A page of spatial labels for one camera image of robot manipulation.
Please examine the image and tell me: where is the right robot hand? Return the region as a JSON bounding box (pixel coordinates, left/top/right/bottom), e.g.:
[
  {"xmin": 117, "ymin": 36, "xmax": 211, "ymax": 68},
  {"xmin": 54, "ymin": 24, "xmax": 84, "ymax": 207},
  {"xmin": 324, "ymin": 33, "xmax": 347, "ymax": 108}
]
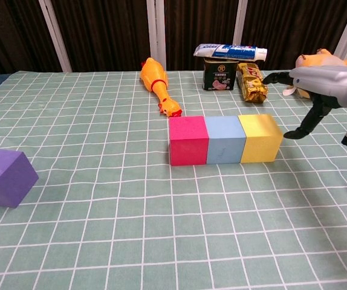
[{"xmin": 261, "ymin": 65, "xmax": 347, "ymax": 140}]

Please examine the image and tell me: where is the yellow foam cube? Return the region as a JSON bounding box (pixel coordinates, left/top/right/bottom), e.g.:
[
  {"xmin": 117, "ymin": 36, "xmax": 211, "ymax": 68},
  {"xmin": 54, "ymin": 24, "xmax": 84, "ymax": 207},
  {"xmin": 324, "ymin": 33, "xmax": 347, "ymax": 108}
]
[{"xmin": 237, "ymin": 114, "xmax": 284, "ymax": 164}]

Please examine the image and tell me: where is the red foam cube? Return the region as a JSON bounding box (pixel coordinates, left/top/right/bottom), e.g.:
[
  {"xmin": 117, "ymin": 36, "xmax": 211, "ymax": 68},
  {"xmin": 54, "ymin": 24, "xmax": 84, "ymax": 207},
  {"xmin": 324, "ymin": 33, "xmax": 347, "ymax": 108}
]
[{"xmin": 168, "ymin": 115, "xmax": 210, "ymax": 166}]

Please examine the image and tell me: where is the yellow plush animal toy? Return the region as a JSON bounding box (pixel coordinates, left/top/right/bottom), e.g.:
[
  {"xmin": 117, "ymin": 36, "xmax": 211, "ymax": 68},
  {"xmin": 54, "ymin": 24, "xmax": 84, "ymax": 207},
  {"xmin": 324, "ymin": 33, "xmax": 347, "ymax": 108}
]
[{"xmin": 282, "ymin": 48, "xmax": 347, "ymax": 99}]

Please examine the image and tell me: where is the gold snack package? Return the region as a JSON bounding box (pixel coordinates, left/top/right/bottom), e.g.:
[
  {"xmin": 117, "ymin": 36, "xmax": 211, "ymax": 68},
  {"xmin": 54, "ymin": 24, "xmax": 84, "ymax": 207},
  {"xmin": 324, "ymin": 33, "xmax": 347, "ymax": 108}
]
[{"xmin": 236, "ymin": 62, "xmax": 269, "ymax": 105}]

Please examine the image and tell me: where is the white blue toothpaste tube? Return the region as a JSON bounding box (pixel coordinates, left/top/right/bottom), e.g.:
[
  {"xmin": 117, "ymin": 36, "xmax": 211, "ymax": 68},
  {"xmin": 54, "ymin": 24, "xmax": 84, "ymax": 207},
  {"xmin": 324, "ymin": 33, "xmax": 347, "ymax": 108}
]
[{"xmin": 193, "ymin": 43, "xmax": 268, "ymax": 62}]

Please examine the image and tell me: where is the dark luncheon meat tin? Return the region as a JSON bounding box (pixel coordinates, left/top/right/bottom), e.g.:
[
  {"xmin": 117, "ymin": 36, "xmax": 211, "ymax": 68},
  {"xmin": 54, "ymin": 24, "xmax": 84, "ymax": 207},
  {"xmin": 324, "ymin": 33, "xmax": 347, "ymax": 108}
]
[{"xmin": 203, "ymin": 57, "xmax": 240, "ymax": 92}]

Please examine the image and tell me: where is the light blue foam cube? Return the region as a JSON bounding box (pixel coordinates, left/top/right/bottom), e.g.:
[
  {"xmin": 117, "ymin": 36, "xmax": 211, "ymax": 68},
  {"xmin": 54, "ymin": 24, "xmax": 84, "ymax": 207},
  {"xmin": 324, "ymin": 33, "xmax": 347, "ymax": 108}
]
[{"xmin": 205, "ymin": 115, "xmax": 247, "ymax": 165}]

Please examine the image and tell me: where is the yellow rubber chicken toy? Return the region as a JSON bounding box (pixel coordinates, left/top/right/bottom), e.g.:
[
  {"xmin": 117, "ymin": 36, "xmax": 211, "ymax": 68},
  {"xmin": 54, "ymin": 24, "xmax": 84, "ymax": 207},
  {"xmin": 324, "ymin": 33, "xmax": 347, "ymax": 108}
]
[{"xmin": 139, "ymin": 57, "xmax": 183, "ymax": 119}]

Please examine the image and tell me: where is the green checked tablecloth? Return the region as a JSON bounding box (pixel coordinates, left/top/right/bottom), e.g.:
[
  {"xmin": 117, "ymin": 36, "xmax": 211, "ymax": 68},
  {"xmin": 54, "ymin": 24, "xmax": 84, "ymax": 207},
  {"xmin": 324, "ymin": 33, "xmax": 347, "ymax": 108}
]
[{"xmin": 0, "ymin": 69, "xmax": 347, "ymax": 290}]

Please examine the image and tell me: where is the dark brown curtain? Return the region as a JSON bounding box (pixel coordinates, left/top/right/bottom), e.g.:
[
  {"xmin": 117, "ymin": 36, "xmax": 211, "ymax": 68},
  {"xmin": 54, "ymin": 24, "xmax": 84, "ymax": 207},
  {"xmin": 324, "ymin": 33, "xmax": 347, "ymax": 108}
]
[{"xmin": 0, "ymin": 0, "xmax": 347, "ymax": 78}]

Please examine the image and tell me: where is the purple foam cube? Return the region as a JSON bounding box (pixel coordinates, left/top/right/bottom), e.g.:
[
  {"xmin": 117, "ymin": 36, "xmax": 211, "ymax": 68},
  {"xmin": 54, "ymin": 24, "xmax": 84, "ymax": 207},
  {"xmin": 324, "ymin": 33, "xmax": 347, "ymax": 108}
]
[{"xmin": 0, "ymin": 147, "xmax": 39, "ymax": 208}]

